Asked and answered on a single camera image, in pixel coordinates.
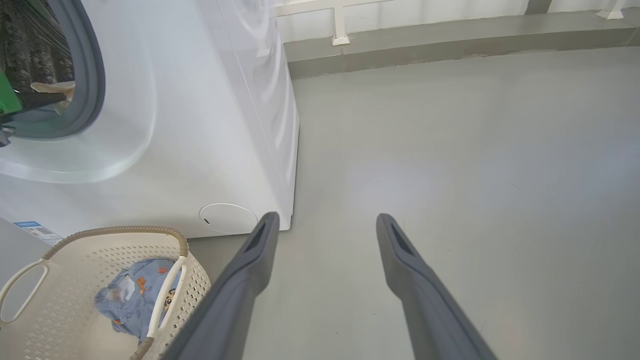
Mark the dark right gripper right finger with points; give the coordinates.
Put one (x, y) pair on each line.
(425, 305)

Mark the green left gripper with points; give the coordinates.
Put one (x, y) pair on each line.
(7, 97)

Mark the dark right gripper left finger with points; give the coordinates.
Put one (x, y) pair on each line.
(235, 305)

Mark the cream cloth with blue stripe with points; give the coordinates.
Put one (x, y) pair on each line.
(57, 92)

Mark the blue cartoon print garment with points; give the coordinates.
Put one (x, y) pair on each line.
(135, 305)

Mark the cream perforated laundry basket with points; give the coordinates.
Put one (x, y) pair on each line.
(75, 300)

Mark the white front-load washing machine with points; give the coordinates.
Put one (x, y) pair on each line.
(200, 125)

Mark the stainless steel washer drum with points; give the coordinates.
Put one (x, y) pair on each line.
(35, 50)

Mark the round white filter cover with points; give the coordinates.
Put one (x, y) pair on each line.
(227, 218)

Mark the blue white energy label sticker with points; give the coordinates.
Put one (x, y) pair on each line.
(37, 232)

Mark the white partition frame post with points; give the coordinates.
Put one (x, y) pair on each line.
(340, 25)
(610, 14)

